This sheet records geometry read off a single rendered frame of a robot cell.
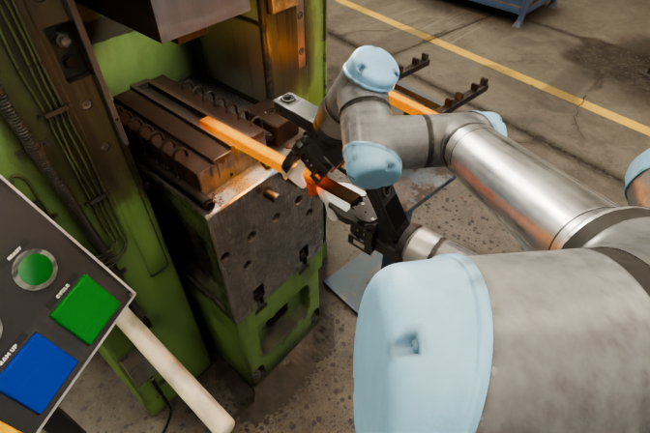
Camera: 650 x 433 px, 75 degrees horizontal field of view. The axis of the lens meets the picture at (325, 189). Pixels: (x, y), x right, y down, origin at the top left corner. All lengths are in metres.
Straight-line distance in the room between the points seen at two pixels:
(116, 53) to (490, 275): 1.21
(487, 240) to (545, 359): 2.01
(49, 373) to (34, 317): 0.08
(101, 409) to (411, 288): 1.69
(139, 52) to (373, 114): 0.91
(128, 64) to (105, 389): 1.15
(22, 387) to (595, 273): 0.66
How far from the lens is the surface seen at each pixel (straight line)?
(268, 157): 0.91
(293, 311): 1.66
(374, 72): 0.60
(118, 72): 1.35
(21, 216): 0.74
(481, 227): 2.27
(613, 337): 0.24
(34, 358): 0.72
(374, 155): 0.55
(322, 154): 0.76
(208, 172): 0.97
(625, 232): 0.33
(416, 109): 1.12
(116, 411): 1.83
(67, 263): 0.75
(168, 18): 0.80
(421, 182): 1.32
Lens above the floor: 1.58
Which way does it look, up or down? 43 degrees down
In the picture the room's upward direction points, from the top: straight up
